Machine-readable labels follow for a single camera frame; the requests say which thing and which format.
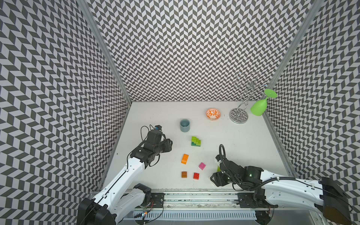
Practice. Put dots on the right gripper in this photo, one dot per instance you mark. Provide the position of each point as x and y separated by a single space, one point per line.
218 178

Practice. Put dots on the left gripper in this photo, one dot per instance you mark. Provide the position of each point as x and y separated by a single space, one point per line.
168 145

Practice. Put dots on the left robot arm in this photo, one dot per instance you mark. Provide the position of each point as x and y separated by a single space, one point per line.
110 205

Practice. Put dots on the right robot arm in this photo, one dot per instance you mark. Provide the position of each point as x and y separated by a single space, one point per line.
261 188

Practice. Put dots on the pink square lego brick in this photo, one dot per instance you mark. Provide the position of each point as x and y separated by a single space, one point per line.
202 166

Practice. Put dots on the orange long lego brick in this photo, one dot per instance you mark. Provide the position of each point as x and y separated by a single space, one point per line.
184 159

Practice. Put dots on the red square lego brick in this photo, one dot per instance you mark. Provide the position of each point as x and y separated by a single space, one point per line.
196 176

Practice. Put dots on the brown square lego brick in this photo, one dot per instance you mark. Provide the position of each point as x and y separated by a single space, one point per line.
184 174

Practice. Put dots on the teal ceramic cup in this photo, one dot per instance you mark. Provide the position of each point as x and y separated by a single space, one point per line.
185 125

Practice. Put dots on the orange patterned small bowl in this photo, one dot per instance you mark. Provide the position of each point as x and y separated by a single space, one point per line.
213 114

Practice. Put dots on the chrome glass holder stand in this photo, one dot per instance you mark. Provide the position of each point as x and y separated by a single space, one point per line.
246 84

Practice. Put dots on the green plastic wine glass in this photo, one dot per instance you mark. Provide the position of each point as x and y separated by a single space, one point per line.
260 106

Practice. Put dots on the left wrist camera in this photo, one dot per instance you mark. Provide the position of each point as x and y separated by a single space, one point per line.
158 127

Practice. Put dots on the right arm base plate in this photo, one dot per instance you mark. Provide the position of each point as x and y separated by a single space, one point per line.
253 201

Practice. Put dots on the aluminium front rail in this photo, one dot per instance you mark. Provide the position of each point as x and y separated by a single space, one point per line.
197 198

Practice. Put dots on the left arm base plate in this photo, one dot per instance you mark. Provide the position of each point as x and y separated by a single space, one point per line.
153 200

